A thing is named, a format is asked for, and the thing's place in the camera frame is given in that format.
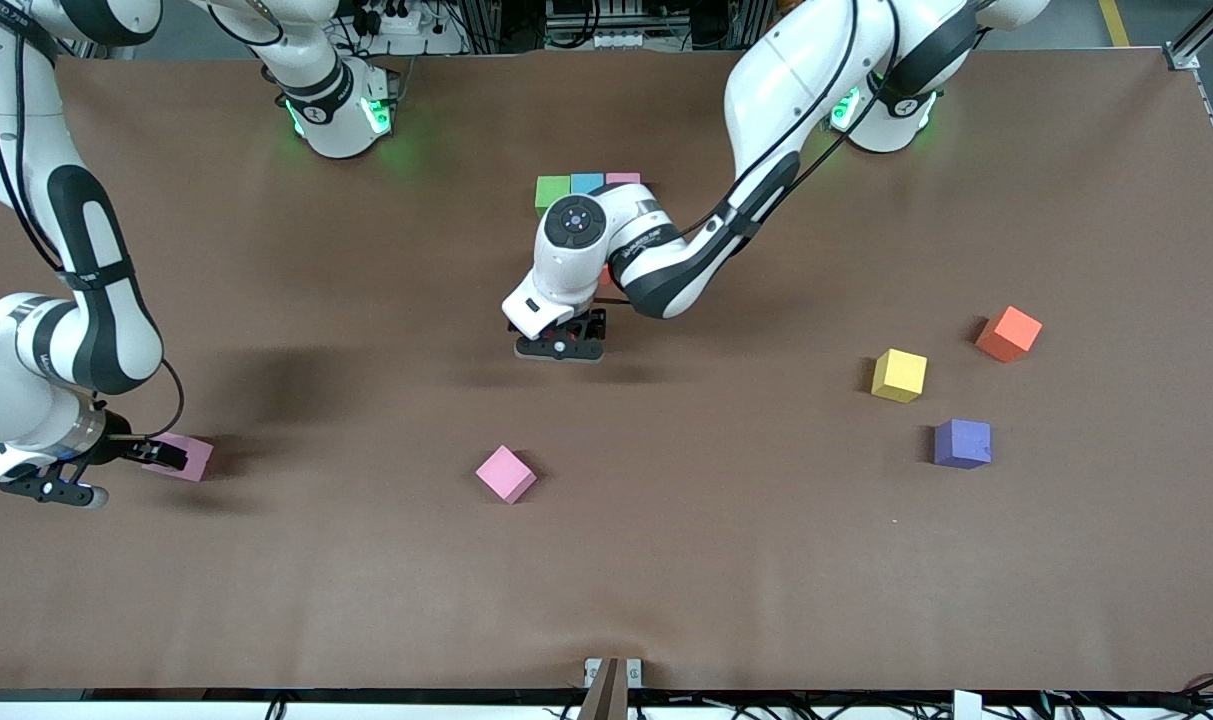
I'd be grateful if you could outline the brown table cover sheet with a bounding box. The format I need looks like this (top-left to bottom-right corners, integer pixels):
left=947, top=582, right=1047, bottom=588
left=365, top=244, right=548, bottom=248
left=0, top=48, right=1213, bottom=693

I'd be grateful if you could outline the grey electronics box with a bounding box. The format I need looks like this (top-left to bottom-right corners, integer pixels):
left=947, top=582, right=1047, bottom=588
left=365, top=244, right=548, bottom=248
left=546, top=0, right=687, bottom=49

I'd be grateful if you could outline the yellow foam cube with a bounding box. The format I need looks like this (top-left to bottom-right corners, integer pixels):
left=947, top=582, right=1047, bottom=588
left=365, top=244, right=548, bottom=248
left=872, top=348, right=928, bottom=404

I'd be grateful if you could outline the white power strip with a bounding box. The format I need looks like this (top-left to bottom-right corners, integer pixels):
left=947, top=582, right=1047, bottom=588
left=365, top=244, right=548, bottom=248
left=351, top=0, right=467, bottom=56

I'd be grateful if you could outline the purple foam cube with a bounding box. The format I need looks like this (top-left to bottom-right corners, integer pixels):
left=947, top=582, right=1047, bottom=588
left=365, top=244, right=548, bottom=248
left=933, top=419, right=993, bottom=469

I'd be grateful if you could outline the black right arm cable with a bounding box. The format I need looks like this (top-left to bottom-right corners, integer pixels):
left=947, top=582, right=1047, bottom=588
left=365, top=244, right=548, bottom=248
left=126, top=358, right=185, bottom=441

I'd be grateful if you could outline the metal table edge bracket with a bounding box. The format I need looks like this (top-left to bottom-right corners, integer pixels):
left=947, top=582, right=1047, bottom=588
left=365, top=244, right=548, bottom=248
left=584, top=657, right=643, bottom=689

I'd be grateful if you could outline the brown tapered post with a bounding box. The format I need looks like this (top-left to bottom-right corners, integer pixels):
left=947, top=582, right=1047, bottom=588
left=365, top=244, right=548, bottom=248
left=578, top=657, right=629, bottom=720

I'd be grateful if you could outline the aluminium frame profile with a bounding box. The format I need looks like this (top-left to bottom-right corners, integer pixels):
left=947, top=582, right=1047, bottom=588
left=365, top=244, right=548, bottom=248
left=1164, top=0, right=1213, bottom=206

